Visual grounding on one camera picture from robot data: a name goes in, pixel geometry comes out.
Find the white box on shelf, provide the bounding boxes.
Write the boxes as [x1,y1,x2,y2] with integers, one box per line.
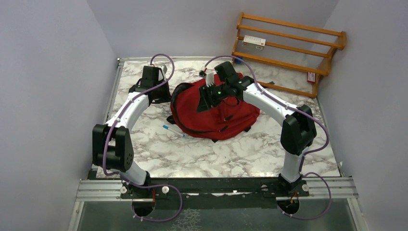
[242,35,266,51]

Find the small red white box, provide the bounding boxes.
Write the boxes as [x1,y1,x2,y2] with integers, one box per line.
[307,72,316,84]

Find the red student backpack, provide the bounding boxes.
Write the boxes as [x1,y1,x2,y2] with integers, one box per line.
[166,79,260,142]

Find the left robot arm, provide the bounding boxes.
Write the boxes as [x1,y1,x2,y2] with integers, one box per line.
[92,65,171,198]

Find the wooden shelf rack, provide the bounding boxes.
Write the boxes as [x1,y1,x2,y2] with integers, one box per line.
[232,12,347,98]

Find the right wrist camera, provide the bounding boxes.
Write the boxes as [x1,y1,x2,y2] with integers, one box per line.
[199,70,215,88]

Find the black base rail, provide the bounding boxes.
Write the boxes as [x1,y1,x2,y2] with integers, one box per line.
[120,177,309,210]

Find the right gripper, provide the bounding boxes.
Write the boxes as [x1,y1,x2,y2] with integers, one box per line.
[196,83,229,114]

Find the blue capped white pen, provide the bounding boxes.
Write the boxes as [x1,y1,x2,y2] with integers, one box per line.
[163,125,185,137]

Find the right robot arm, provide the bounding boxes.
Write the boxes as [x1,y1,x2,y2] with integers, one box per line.
[197,62,317,196]

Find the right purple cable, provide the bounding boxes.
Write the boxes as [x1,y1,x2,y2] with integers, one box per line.
[204,55,333,221]

